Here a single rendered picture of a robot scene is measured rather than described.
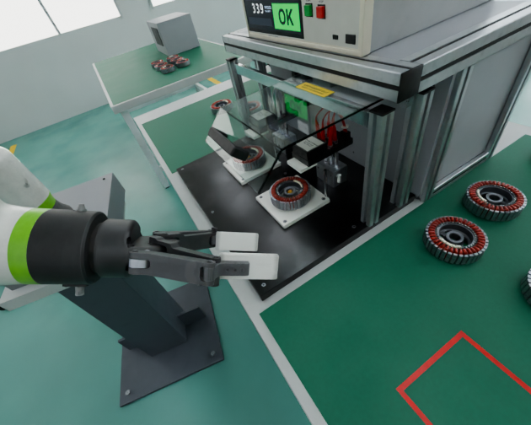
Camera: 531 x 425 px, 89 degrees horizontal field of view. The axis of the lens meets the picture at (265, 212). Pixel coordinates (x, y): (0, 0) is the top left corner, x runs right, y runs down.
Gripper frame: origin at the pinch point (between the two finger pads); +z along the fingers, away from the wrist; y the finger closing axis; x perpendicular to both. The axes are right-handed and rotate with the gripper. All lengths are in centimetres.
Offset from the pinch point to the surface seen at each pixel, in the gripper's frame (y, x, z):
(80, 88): -439, 137, -209
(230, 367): -75, -72, 7
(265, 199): -37.8, 5.9, 8.3
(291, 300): -15.1, -14.1, 11.0
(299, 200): -28.3, 6.8, 15.4
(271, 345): -9.9, -20.6, 6.1
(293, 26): -24, 45, 9
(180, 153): -82, 21, -20
